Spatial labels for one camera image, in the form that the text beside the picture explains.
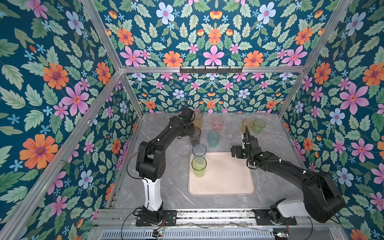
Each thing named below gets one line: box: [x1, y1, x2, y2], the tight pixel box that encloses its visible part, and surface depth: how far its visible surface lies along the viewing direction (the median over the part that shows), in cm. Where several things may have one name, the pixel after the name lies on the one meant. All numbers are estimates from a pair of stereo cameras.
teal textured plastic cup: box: [207, 130, 221, 148], surface depth 98 cm
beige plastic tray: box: [188, 152, 255, 196], surface depth 87 cm
